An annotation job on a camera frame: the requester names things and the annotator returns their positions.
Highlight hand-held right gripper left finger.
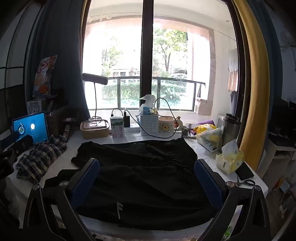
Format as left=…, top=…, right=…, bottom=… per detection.
left=23, top=158, right=100, bottom=241

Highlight white textured tablecloth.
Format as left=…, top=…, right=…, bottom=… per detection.
left=7, top=130, right=269, bottom=241

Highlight bear print mug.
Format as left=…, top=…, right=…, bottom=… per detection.
left=158, top=116, right=183, bottom=136

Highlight white green milk carton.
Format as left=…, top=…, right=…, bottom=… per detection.
left=110, top=116, right=125, bottom=138

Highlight desk lamp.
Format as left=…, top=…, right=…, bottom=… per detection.
left=82, top=73, right=109, bottom=123

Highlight grey hanging shirt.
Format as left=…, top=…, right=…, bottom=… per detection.
left=227, top=48, right=238, bottom=72

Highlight white bear print box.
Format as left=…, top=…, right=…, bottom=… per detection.
left=26, top=100, right=42, bottom=115

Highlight brown lunch box clear lid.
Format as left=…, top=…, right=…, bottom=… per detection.
left=80, top=119, right=110, bottom=139

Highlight black lamp cable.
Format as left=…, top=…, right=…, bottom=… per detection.
left=84, top=117, right=103, bottom=127

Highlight black pants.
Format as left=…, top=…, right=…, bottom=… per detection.
left=44, top=137, right=219, bottom=231

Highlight black electronic box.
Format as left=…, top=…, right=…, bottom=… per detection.
left=268, top=130, right=296, bottom=146

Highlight long black cable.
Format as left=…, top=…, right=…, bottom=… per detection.
left=124, top=97, right=178, bottom=139

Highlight colourful snack bag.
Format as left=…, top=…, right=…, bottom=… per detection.
left=32, top=55, right=58, bottom=99

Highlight white side shelf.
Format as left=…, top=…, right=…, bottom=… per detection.
left=257, top=132, right=296, bottom=186

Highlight dark hanging garment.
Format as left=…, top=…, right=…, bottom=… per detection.
left=230, top=91, right=238, bottom=115

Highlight balcony railing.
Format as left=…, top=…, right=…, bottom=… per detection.
left=84, top=76, right=206, bottom=112

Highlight short black cable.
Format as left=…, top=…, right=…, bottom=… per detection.
left=111, top=108, right=127, bottom=117

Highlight dark window frame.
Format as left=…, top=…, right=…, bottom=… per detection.
left=80, top=0, right=249, bottom=130

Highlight white perforated basket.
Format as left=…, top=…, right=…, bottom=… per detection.
left=139, top=113, right=159, bottom=136

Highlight beige hanging garment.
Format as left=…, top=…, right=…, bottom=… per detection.
left=228, top=71, right=238, bottom=92

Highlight steel thermos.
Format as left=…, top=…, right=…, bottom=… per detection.
left=221, top=113, right=241, bottom=153

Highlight yellow bag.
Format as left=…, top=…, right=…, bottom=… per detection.
left=193, top=124, right=218, bottom=142

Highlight black phone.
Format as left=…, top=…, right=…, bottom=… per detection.
left=235, top=161, right=254, bottom=181

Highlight white plastic packet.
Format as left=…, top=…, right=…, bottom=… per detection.
left=196, top=127, right=223, bottom=153

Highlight white sliding door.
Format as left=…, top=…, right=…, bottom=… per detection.
left=0, top=0, right=44, bottom=130

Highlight plaid shirt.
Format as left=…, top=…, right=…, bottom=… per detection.
left=16, top=134, right=68, bottom=184

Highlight yellow tissue pack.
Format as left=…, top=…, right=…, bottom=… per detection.
left=216, top=139, right=245, bottom=175

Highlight white plastic bag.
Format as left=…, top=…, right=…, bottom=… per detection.
left=139, top=95, right=156, bottom=109

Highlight cardboard box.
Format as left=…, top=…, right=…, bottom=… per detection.
left=46, top=109, right=70, bottom=137

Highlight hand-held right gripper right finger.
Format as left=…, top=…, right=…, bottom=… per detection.
left=194, top=159, right=272, bottom=241

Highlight blue curtain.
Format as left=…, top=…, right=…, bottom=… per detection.
left=25, top=0, right=91, bottom=121

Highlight yellow curtain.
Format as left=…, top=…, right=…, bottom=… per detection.
left=231, top=0, right=271, bottom=172

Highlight tablet in blue case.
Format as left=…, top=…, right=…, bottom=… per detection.
left=12, top=112, right=50, bottom=145

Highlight black scissors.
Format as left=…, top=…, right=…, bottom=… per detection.
left=235, top=176, right=256, bottom=187

